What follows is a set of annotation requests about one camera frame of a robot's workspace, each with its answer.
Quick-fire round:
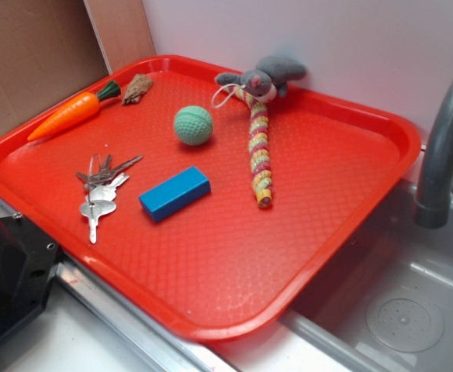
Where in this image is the orange toy carrot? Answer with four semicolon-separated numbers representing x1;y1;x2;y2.
27;81;121;142

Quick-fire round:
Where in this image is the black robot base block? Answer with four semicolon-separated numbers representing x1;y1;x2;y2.
0;216;61;344

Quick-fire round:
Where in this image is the red plastic tray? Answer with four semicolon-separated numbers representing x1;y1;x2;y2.
0;56;420;342

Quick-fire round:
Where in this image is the blue rectangular block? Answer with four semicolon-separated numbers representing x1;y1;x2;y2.
139;167;211;222

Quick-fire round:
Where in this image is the green dimpled ball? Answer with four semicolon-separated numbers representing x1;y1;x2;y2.
174;105;213;146

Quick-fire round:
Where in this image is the grey plush mouse toy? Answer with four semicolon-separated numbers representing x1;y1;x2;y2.
213;56;307;208

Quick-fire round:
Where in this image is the bunch of silver keys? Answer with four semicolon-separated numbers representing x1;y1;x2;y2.
76;154;143;244

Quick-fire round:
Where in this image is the grey curved faucet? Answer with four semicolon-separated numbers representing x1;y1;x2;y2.
413;82;453;229

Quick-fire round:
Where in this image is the grey plastic sink basin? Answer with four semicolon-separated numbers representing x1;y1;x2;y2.
282;181;453;371

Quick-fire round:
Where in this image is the brown cardboard panel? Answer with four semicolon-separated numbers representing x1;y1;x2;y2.
0;1;155;136

